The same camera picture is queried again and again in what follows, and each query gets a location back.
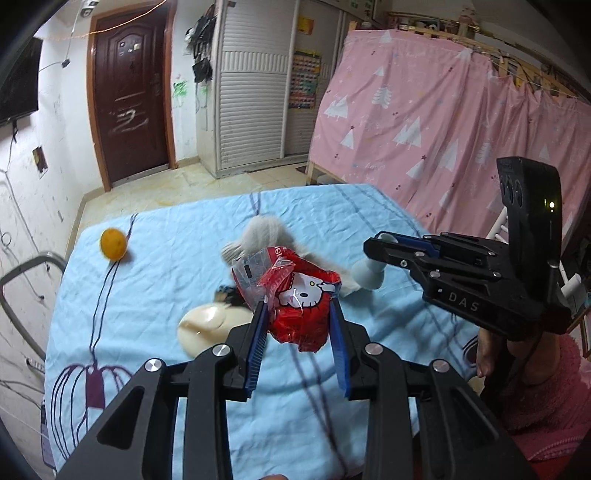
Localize red cartoon snack packet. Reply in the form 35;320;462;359
231;246;343;352

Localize person's right hand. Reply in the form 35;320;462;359
475;330;566;385

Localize red cloth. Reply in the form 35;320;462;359
529;440;591;480

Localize dark brown wooden door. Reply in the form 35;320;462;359
89;0;178;192

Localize white knit hat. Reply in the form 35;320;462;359
221;216;363;296

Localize white slatted wardrobe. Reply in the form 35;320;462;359
210;0;352;178

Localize colourful grid wall poster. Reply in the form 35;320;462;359
288;50;322;110

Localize person's right forearm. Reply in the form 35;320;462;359
501;332;591;462

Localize pink tree print curtain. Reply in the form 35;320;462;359
307;28;591;356

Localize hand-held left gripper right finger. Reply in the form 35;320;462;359
329;300;539;480

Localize black wall television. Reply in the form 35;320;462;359
0;37;43;125

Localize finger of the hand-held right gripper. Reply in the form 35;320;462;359
364;237;435;278
379;233;444;252

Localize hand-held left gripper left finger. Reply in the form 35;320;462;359
55;300;271;480

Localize white plastic cup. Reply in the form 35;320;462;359
352;233;398;291

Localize light blue printed bed sheet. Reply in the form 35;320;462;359
41;184;490;480

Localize grey metal chair frame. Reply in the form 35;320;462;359
0;251;68;365

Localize orange fruit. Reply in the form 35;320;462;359
100;227;129;260

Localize black hanging bags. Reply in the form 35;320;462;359
186;4;218;84

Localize cream round cap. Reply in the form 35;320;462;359
178;302;254;358

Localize wooden bunk bed frame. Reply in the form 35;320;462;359
307;16;591;185

